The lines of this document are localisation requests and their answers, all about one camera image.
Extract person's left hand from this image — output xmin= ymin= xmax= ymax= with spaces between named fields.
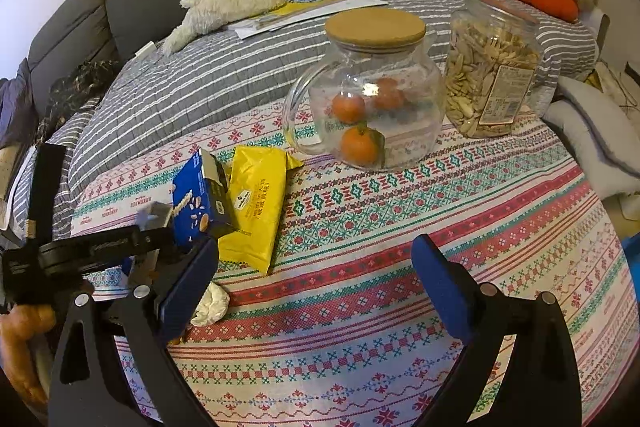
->
xmin=0 ymin=304 xmax=56 ymax=408

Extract purple grey jacket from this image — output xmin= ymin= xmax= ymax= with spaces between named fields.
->
xmin=0 ymin=59 xmax=38 ymax=150

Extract glass jar with cork lid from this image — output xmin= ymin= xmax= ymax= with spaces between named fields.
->
xmin=281 ymin=10 xmax=447 ymax=172

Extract grey pillow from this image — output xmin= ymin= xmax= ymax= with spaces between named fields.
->
xmin=542 ymin=74 xmax=640 ymax=202

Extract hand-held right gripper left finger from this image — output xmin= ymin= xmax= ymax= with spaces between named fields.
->
xmin=47 ymin=236 xmax=221 ymax=427

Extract beige quilted throw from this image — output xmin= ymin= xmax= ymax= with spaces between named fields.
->
xmin=0 ymin=142 xmax=38 ymax=233

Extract yellow snack packet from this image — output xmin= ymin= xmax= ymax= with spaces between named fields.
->
xmin=217 ymin=145 xmax=304 ymax=277

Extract grey striped blanket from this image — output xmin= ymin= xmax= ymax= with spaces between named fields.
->
xmin=10 ymin=0 xmax=598 ymax=238

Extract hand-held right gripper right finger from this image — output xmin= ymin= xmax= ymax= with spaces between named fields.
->
xmin=410 ymin=233 xmax=583 ymax=427

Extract crumpled white tissue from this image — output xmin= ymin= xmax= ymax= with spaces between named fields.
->
xmin=190 ymin=282 xmax=231 ymax=328

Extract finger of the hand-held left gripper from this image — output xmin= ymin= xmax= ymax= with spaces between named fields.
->
xmin=134 ymin=201 xmax=183 ymax=265
xmin=120 ymin=252 xmax=166 ymax=295

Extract dark plaid shirt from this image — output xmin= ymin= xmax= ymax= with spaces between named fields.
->
xmin=35 ymin=59 xmax=121 ymax=142

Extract yellow book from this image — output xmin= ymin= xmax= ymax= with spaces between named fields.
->
xmin=260 ymin=0 xmax=361 ymax=20

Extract patterned red green tablecloth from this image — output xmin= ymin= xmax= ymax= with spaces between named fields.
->
xmin=70 ymin=99 xmax=632 ymax=427

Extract clear plastic jar of seeds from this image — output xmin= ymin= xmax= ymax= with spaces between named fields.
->
xmin=444 ymin=0 xmax=543 ymax=139

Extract blue snack box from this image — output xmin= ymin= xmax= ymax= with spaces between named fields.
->
xmin=171 ymin=148 xmax=233 ymax=253

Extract tangerine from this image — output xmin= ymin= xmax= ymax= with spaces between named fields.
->
xmin=331 ymin=91 xmax=367 ymax=124
xmin=372 ymin=78 xmax=406 ymax=111
xmin=340 ymin=124 xmax=381 ymax=168

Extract white papers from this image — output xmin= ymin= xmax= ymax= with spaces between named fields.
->
xmin=227 ymin=0 xmax=390 ymax=40

